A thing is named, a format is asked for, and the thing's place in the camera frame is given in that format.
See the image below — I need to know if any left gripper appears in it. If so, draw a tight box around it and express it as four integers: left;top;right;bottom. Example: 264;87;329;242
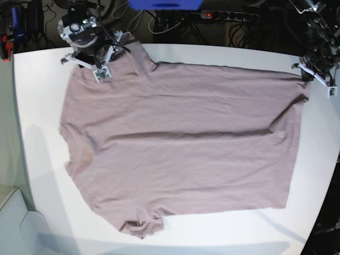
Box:
291;54;337;86

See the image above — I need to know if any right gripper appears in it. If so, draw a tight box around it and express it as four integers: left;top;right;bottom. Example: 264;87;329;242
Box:
61;40;122;72

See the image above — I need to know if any mauve t-shirt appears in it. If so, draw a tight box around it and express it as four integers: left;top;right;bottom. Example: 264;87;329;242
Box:
59;36;309;238

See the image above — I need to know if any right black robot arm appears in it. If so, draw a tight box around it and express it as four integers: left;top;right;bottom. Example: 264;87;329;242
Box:
58;1;131;78

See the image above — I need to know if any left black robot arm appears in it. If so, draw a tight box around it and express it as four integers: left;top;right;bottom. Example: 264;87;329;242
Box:
283;1;339;87

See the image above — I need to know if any blue plastic box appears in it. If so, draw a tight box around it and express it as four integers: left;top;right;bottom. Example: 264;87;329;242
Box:
129;0;203;10

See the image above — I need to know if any red and black clamp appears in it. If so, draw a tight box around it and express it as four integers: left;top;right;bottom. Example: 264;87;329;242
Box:
1;34;14;62

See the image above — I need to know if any black power strip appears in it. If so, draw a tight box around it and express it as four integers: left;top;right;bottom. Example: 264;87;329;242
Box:
199;10;260;23

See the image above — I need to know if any grey rounded bin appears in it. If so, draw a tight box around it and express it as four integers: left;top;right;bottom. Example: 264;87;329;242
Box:
1;189;56;254

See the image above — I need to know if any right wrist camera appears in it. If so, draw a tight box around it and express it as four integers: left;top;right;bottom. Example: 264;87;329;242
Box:
93;66;112;83

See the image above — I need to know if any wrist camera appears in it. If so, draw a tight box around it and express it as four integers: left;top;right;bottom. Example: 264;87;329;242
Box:
93;66;112;83
326;86;338;98

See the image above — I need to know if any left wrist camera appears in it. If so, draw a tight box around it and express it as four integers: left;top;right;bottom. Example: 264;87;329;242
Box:
326;86;338;98

